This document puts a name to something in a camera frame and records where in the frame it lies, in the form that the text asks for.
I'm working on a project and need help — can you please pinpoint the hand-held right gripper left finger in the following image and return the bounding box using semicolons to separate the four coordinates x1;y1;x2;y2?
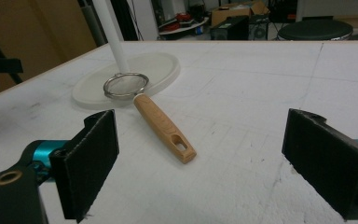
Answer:
48;108;120;224

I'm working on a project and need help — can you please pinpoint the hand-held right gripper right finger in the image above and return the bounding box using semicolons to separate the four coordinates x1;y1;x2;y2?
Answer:
281;107;358;221

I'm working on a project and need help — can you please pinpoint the wooden handled metal mesh strainer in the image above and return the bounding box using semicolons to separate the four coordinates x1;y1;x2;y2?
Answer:
103;72;198;164

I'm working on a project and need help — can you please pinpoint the white round stand base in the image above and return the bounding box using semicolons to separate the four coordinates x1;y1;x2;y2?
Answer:
71;0;182;110

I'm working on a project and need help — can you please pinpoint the black tripod stand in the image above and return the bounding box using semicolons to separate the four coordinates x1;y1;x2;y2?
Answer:
0;22;24;104

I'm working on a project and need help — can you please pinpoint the black round stool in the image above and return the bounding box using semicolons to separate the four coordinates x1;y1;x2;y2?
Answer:
276;19;354;42

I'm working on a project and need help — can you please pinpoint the brown cardboard panel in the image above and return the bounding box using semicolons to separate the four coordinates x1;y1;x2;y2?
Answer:
0;0;98;101

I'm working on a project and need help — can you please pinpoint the black computer case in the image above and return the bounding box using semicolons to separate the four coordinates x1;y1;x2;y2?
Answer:
210;14;270;41

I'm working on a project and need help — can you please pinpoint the white round table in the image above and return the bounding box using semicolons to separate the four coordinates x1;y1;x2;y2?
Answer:
158;17;211;36

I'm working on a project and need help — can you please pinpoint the red tool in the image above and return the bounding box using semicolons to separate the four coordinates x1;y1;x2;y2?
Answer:
167;12;194;32

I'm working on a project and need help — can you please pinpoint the open cardboard box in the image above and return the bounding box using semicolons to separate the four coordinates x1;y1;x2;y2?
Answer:
210;0;270;27

